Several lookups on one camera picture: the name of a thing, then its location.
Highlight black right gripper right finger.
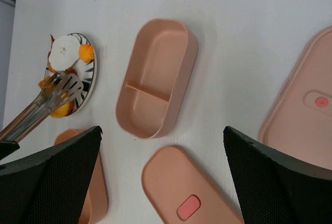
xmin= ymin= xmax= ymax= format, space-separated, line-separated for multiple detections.
xmin=223 ymin=126 xmax=331 ymax=223

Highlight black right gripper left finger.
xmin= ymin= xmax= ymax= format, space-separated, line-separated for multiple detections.
xmin=1 ymin=126 xmax=102 ymax=223

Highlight orange round dumpling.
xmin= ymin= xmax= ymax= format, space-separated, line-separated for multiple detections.
xmin=50 ymin=101 xmax=74 ymax=118

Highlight metal serving tongs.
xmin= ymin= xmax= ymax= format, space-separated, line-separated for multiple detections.
xmin=1 ymin=71 xmax=84 ymax=143

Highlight orange fish shaped food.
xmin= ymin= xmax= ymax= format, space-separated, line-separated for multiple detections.
xmin=78 ymin=44 xmax=94 ymax=63

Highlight pink divided lunch box tray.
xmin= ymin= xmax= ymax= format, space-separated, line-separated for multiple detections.
xmin=116 ymin=19 xmax=198 ymax=139

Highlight pink lunch box lid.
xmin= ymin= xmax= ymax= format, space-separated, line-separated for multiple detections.
xmin=141 ymin=146 xmax=244 ymax=223

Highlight light pink inner lid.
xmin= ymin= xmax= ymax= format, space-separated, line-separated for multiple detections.
xmin=258 ymin=27 xmax=331 ymax=170

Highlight blue striped white plate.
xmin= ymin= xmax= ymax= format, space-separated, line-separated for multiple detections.
xmin=44 ymin=32 xmax=100 ymax=117

